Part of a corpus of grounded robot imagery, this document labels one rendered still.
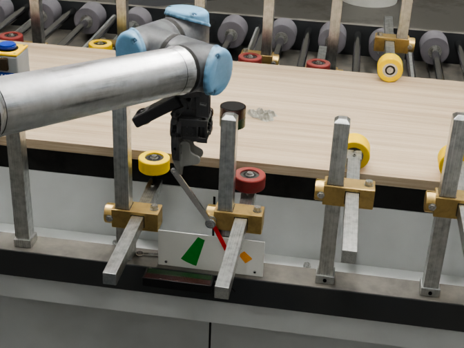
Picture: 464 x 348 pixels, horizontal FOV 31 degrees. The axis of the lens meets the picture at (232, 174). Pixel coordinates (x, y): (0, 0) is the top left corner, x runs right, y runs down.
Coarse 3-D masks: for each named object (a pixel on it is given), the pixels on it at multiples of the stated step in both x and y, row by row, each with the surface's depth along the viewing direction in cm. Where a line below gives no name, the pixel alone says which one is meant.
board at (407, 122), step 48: (48, 48) 278; (96, 48) 280; (240, 96) 248; (288, 96) 250; (336, 96) 251; (384, 96) 253; (432, 96) 254; (0, 144) 220; (48, 144) 217; (96, 144) 216; (144, 144) 217; (240, 144) 219; (288, 144) 220; (384, 144) 223; (432, 144) 224
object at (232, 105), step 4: (224, 104) 189; (228, 104) 189; (232, 104) 189; (236, 104) 189; (240, 104) 189; (224, 108) 187; (228, 108) 187; (232, 108) 187; (236, 108) 187; (240, 108) 187
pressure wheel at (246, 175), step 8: (240, 168) 206; (248, 168) 206; (256, 168) 206; (240, 176) 202; (248, 176) 203; (256, 176) 203; (264, 176) 203; (240, 184) 201; (248, 184) 200; (256, 184) 201; (264, 184) 204; (248, 192) 201; (256, 192) 202
